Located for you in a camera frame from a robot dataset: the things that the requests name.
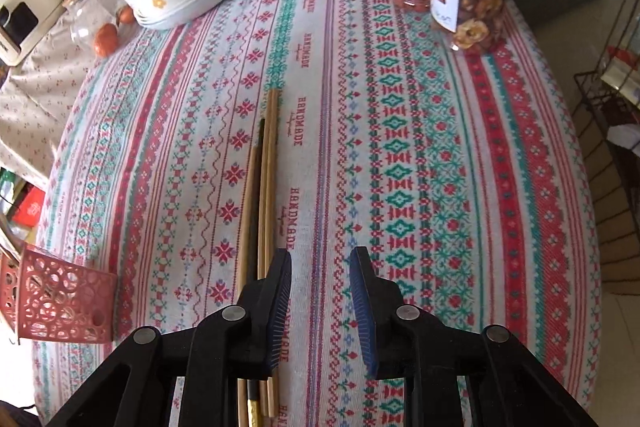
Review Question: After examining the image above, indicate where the glass jar with wooden lid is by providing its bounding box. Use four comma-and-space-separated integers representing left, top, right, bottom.
62, 0, 137, 58

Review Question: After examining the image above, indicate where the floral cabinet cover cloth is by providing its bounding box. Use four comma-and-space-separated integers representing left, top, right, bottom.
0, 0, 151, 178

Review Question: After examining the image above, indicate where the black chopstick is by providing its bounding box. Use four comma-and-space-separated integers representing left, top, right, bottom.
247, 118, 266, 427

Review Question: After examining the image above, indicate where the striped patterned tablecloth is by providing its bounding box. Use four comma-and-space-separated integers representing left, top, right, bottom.
31, 0, 601, 427

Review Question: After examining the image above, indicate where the brown wooden chopstick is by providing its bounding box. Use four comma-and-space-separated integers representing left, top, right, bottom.
236, 151, 261, 427

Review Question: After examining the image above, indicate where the black wire rack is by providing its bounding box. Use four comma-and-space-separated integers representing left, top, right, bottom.
572, 0, 640, 298

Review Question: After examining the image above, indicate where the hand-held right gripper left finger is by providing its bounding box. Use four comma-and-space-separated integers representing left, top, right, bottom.
47, 248, 293, 427

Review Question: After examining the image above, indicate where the yellow bamboo chopstick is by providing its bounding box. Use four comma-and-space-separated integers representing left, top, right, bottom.
256, 88, 276, 419
262, 88, 281, 419

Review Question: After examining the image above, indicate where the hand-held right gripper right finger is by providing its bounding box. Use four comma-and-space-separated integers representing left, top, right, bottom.
348, 246, 598, 427

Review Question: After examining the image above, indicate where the red box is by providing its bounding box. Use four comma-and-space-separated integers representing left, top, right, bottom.
12, 186, 47, 229

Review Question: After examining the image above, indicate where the pink perforated utensil basket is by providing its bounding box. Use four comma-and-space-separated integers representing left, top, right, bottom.
0, 243, 119, 346

